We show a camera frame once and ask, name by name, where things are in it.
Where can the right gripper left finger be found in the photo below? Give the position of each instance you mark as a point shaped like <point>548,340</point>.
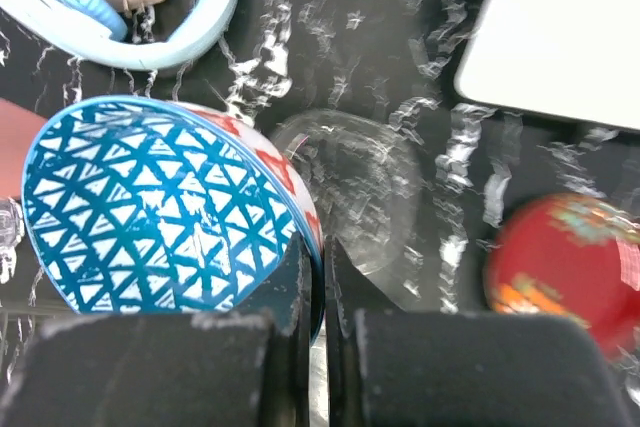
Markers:
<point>246,367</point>

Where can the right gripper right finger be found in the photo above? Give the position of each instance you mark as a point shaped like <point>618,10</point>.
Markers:
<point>388,367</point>

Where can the blue triangle pattern bowl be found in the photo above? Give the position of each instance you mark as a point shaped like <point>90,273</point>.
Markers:
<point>136,205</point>

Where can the clear plastic tumbler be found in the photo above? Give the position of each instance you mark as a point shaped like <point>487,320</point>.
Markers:
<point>12,231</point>

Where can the clear glass bowl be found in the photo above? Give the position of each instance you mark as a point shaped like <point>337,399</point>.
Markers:
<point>365,182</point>

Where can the red floral lacquer bowl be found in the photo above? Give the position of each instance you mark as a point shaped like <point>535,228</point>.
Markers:
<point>574,256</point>

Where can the pink plastic cup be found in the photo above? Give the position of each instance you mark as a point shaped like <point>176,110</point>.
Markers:
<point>18,128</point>

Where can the white dry-erase board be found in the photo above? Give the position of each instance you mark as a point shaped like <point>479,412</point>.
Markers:
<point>573,59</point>

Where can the light blue headphones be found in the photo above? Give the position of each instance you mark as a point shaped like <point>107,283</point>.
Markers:
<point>95,30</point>

